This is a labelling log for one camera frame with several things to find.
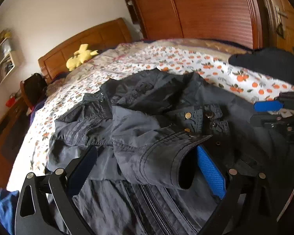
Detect yellow plush toy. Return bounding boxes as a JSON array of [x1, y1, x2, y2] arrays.
[[66, 44, 99, 71]]

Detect black jacket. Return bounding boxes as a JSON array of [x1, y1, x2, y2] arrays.
[[45, 69, 294, 235]]

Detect black garment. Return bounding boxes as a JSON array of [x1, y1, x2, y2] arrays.
[[228, 46, 294, 91]]

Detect dark blue bed sheet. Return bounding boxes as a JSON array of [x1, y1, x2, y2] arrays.
[[31, 98, 48, 118]]

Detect blue folded garment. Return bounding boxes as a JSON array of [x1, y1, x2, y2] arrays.
[[0, 188, 20, 235]]

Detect black backpack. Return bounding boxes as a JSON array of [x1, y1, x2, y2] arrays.
[[24, 73, 47, 106]]

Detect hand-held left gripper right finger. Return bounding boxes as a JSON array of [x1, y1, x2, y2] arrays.
[[196, 146, 277, 235]]

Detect floral quilt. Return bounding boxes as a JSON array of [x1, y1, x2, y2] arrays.
[[48, 39, 254, 92]]

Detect wooden headboard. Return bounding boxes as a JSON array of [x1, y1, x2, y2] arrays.
[[38, 18, 133, 84]]

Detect wooden chair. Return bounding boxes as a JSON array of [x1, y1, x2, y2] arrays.
[[20, 80, 33, 109]]

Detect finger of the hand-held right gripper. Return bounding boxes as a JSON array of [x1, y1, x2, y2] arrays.
[[250, 114, 292, 129], [253, 92, 294, 113]]

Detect white wall shelf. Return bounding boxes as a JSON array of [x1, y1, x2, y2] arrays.
[[0, 28, 25, 87]]

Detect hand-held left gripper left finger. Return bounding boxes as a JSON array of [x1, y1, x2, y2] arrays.
[[15, 146, 98, 235]]

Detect wooden louvred wardrobe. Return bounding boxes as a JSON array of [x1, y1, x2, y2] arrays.
[[119, 0, 294, 52]]

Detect wooden desk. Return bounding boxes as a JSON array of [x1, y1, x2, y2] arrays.
[[0, 95, 35, 189]]

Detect bed with orange-print sheet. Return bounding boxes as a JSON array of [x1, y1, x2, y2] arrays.
[[7, 39, 294, 191]]

